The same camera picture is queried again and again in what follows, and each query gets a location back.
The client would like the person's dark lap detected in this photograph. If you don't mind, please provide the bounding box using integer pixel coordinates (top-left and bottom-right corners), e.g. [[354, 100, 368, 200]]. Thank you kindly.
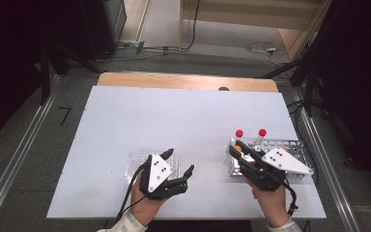
[[146, 219, 253, 232]]

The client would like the dark cabinet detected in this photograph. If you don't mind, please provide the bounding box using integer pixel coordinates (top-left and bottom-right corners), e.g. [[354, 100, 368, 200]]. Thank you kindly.
[[79, 0, 128, 61]]

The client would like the grey floor cable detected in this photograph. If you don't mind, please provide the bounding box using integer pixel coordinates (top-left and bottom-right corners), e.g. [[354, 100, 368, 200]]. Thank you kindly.
[[95, 40, 183, 63]]

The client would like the metal floor rail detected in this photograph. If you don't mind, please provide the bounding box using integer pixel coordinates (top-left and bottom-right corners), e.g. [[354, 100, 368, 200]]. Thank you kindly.
[[289, 86, 362, 232], [0, 74, 62, 232]]

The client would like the hand-held gripper cable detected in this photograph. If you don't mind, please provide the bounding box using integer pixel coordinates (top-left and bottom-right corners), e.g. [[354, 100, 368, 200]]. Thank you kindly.
[[115, 159, 152, 224], [281, 179, 300, 218]]

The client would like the perforated metal tube rack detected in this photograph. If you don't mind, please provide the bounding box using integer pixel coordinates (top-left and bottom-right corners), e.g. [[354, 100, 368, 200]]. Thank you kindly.
[[226, 136, 315, 179]]

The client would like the person's right hand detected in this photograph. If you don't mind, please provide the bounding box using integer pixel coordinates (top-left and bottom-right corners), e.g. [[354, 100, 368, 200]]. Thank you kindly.
[[243, 176, 291, 228]]

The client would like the black floor cable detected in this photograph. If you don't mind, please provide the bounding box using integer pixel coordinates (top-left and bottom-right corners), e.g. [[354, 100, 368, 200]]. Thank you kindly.
[[286, 99, 322, 188]]

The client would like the right hand-held gripper cable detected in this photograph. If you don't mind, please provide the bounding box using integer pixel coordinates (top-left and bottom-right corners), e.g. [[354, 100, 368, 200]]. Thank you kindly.
[[281, 179, 300, 218]]

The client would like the light wooden desk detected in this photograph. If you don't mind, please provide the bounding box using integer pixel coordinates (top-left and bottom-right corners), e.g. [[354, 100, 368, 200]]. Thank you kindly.
[[178, 0, 333, 61]]

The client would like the red-capped test tube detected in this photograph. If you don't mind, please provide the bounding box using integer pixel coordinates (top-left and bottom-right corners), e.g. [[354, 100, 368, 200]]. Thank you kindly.
[[233, 129, 244, 145], [254, 128, 268, 147]]

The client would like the wooden table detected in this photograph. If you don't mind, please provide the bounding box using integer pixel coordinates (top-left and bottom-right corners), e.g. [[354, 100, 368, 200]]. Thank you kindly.
[[96, 72, 280, 94]]

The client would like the clear plastic tube rack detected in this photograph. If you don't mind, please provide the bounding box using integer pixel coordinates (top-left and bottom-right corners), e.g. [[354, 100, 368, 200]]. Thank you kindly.
[[124, 151, 183, 186]]

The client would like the black hanging cable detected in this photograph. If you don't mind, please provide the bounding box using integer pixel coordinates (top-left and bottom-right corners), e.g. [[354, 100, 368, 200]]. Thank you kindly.
[[180, 0, 202, 52]]

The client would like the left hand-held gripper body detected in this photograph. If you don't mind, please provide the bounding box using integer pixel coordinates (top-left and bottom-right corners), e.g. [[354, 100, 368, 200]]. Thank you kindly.
[[138, 153, 188, 201]]

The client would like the left hand-held gripper cable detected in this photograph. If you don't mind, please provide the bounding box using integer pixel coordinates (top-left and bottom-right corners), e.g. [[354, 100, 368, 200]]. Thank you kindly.
[[115, 159, 152, 224]]

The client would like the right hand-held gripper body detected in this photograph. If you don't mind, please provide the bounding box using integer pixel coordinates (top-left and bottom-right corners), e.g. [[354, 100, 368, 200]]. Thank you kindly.
[[239, 146, 314, 192]]

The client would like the black metal stand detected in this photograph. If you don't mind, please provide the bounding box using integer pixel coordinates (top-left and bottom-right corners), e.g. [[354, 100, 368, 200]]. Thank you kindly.
[[39, 41, 105, 106], [256, 52, 325, 118]]

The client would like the white table board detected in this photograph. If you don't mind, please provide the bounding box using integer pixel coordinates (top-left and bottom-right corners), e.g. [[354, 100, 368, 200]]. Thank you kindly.
[[46, 85, 328, 221]]

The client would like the white floor cable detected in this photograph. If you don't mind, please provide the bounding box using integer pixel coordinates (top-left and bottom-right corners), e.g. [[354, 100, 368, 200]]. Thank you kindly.
[[244, 41, 292, 68]]

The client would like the person's left hand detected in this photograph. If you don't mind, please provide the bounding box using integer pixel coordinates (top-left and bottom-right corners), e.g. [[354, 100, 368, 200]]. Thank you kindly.
[[129, 178, 170, 227]]

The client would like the dark curtain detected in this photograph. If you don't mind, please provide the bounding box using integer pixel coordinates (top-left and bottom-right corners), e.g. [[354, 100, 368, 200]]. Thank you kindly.
[[315, 0, 371, 196], [0, 0, 90, 152]]

